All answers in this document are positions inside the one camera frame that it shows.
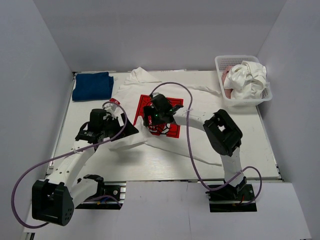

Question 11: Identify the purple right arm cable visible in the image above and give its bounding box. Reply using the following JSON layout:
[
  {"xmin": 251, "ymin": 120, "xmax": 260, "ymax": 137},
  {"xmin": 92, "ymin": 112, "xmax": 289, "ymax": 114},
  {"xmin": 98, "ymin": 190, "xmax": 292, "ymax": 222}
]
[{"xmin": 149, "ymin": 82, "xmax": 263, "ymax": 206}]

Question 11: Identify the folded blue t shirt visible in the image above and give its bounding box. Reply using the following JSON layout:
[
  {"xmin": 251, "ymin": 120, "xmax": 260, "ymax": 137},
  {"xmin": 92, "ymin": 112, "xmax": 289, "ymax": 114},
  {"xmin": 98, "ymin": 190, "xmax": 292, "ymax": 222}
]
[{"xmin": 72, "ymin": 72, "xmax": 114, "ymax": 102}]

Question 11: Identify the white Coca-Cola t shirt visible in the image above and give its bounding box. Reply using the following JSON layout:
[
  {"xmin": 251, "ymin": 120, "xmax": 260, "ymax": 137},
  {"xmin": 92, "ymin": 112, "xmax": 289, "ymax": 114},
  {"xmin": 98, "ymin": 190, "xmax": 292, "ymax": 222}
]
[{"xmin": 109, "ymin": 67, "xmax": 237, "ymax": 166}]

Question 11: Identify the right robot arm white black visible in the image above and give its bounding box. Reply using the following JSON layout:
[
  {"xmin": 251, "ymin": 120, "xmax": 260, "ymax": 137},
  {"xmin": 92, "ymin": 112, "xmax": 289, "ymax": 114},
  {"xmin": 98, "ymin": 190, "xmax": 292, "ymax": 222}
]
[{"xmin": 143, "ymin": 94, "xmax": 247, "ymax": 194}]

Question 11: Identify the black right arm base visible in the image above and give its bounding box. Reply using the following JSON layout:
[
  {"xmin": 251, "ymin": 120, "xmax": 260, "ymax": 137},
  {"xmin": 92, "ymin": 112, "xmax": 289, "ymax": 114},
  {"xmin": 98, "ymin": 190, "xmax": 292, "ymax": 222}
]
[{"xmin": 205, "ymin": 184, "xmax": 257, "ymax": 213}]

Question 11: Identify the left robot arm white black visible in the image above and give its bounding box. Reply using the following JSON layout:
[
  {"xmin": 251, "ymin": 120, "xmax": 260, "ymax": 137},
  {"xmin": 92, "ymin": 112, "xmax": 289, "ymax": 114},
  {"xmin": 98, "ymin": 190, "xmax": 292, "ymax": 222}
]
[{"xmin": 31, "ymin": 108, "xmax": 139, "ymax": 226}]

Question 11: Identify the pink printed t shirt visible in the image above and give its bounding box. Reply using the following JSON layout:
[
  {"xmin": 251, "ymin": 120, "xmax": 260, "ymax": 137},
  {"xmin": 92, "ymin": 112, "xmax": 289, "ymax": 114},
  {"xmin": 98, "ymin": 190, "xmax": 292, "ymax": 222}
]
[{"xmin": 221, "ymin": 65, "xmax": 233, "ymax": 99}]

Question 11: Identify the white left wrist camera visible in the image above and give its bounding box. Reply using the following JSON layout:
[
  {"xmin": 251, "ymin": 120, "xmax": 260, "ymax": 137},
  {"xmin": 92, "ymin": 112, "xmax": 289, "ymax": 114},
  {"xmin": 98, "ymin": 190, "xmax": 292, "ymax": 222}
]
[{"xmin": 102, "ymin": 98, "xmax": 120, "ymax": 118}]

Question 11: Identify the crumpled white t shirt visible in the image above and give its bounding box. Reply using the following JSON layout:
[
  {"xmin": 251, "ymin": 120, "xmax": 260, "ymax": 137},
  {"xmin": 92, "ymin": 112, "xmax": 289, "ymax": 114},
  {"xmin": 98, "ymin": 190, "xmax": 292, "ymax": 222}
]
[{"xmin": 223, "ymin": 60, "xmax": 268, "ymax": 100}]

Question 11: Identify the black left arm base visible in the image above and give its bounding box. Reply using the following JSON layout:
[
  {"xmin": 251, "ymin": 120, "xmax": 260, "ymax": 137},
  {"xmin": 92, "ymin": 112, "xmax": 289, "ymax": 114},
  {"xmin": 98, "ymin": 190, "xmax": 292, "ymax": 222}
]
[{"xmin": 76, "ymin": 182, "xmax": 127, "ymax": 210}]

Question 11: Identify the white perforated plastic basket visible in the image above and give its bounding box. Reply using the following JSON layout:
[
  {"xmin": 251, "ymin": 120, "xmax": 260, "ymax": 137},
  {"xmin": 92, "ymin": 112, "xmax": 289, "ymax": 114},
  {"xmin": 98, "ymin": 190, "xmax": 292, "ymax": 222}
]
[{"xmin": 215, "ymin": 55, "xmax": 273, "ymax": 107}]

